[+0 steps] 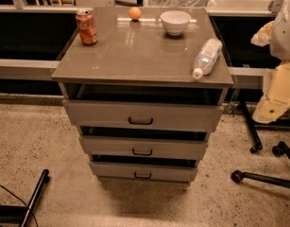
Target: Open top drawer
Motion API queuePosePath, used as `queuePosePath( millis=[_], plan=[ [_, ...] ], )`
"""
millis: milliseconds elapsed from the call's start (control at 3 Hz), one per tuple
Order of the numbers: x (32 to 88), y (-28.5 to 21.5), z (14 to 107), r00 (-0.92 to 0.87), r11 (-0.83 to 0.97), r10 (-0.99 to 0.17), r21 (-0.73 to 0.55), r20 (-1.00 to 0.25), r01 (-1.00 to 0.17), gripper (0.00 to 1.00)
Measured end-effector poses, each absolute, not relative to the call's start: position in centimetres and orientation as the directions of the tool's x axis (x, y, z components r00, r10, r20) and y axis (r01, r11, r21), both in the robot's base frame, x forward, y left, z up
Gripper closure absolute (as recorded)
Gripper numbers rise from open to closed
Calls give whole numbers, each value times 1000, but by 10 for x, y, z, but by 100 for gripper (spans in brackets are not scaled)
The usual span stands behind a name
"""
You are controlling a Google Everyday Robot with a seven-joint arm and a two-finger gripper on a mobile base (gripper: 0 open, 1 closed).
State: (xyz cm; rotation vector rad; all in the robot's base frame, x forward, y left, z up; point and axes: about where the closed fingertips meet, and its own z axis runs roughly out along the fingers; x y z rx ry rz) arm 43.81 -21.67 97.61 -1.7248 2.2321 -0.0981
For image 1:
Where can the black caster leg right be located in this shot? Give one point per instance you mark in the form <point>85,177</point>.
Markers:
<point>281,149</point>

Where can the black chair base leg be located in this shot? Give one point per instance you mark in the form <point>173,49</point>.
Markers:
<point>237,176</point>

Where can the grey bottom drawer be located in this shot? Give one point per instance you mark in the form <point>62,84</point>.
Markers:
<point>144,172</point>

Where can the grey drawer cabinet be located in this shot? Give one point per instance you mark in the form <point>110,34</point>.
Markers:
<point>139,62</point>

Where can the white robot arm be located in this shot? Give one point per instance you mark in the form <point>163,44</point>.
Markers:
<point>280,35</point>

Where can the white bowl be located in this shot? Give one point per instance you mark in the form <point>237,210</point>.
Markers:
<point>175,22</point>

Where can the black caster leg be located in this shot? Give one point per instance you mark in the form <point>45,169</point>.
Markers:
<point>281,149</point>
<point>257,145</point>

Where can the grey top drawer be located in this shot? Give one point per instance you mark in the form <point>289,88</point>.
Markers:
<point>150,116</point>

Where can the red soda can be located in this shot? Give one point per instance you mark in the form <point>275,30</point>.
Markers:
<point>86,26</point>

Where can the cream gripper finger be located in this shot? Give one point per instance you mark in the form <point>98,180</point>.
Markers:
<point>263,36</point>
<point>276,94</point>

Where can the clear plastic water bottle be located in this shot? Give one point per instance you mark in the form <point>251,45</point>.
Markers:
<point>206,58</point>

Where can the black stand leg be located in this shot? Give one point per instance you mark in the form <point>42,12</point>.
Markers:
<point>30,208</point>

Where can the grey middle drawer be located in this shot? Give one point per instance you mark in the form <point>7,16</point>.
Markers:
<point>141,147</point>

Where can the orange ball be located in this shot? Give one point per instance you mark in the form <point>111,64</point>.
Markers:
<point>135,14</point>

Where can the grey drawer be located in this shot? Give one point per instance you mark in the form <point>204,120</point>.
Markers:
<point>150,116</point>
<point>144,172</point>
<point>141,147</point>

